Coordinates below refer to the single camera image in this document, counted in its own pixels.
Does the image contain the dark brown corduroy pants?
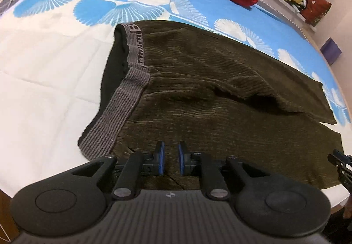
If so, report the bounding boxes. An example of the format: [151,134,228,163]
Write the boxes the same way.
[78,20,343,189]

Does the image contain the person's right hand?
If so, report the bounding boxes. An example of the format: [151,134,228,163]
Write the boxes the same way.
[343,194,352,219]

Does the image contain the purple box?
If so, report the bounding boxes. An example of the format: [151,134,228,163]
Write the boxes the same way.
[320,38,342,65]

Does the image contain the dark red cushion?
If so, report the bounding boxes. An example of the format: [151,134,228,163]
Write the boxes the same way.
[300,0,332,26]

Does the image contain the blue white patterned bedsheet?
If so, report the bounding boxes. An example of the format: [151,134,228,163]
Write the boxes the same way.
[1,0,351,196]

